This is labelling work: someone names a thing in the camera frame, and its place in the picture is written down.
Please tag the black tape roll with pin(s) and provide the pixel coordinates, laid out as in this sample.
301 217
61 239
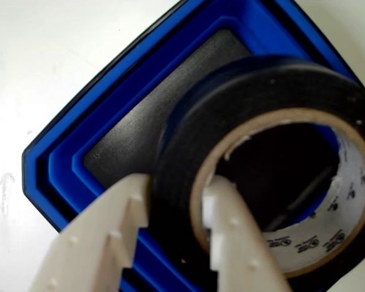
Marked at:
261 88

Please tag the blue square box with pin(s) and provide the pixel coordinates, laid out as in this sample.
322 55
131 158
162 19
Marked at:
64 158

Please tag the black foam pad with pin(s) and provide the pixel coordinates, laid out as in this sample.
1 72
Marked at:
140 121

